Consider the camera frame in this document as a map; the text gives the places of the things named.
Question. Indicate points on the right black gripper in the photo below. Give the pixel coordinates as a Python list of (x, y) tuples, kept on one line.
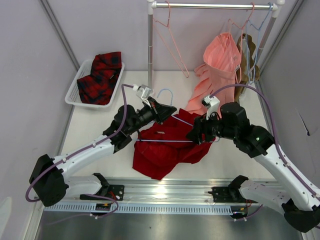
[(200, 128)]

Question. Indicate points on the red black plaid garment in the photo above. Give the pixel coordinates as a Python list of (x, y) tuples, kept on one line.
[(97, 88)]

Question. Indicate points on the white metal clothes rack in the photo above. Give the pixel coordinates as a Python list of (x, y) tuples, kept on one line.
[(273, 8)]

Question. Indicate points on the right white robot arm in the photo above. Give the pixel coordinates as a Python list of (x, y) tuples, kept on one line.
[(260, 145)]

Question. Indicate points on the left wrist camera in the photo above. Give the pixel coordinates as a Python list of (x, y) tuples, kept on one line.
[(143, 92)]

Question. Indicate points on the red skirt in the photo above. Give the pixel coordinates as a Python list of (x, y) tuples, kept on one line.
[(158, 159)]

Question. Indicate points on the pink pleated skirt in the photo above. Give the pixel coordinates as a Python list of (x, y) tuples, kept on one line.
[(221, 59)]

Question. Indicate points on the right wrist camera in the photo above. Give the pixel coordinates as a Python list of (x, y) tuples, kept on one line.
[(212, 104)]

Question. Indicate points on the white plastic basket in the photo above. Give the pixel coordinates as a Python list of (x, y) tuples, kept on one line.
[(73, 97)]

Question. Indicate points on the brown garment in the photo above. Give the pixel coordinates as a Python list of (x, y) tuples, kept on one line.
[(252, 46)]

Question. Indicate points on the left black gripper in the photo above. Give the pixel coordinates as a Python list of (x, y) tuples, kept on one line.
[(159, 112)]

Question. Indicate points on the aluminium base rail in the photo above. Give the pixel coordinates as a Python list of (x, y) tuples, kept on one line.
[(162, 190)]

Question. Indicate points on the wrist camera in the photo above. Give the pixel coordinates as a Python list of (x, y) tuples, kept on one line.
[(143, 92), (212, 104)]

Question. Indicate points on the white slotted cable duct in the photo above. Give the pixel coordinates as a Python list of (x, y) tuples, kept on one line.
[(137, 208)]

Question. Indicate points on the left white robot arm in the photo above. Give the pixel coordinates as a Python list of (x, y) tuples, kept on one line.
[(70, 163)]

